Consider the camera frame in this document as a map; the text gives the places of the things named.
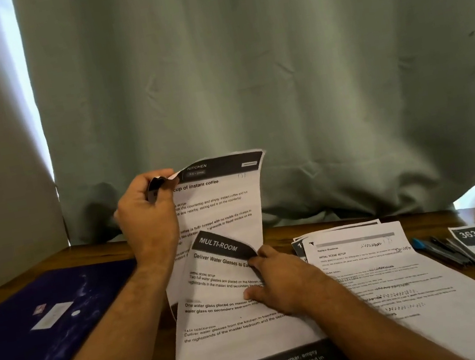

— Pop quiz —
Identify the person's right hand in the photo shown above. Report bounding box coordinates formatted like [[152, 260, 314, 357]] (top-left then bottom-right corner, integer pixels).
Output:
[[236, 234, 339, 324]]

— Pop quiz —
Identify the person's left hand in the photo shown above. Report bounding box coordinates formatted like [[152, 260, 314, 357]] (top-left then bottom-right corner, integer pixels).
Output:
[[107, 166, 195, 272]]

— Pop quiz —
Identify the printed sheet with dark footer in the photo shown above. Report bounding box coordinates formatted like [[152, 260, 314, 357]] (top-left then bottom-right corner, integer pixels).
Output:
[[144, 208, 358, 360]]

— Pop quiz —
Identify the printed sheet with curled corner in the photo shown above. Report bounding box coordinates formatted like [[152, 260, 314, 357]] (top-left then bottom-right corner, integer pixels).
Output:
[[143, 148, 292, 324]]

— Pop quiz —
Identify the printed sheet with dark header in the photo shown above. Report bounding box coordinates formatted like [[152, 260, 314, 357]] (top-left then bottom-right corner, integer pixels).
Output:
[[290, 218, 387, 261]]

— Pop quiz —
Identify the wide grey-green curtain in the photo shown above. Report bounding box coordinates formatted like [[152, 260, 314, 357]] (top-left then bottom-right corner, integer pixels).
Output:
[[12, 0, 475, 279]]

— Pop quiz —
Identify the white text sheet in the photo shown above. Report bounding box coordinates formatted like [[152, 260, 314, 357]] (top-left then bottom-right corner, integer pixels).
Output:
[[301, 207, 475, 360]]

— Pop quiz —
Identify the blue pen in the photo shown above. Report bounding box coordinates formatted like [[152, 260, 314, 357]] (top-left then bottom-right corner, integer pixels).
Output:
[[411, 232, 455, 267]]

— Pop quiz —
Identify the white label sticker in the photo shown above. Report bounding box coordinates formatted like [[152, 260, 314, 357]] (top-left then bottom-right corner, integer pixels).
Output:
[[26, 299, 78, 333]]

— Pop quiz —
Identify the black pen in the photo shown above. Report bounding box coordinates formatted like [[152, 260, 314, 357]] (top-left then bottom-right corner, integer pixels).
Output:
[[428, 230, 474, 272]]

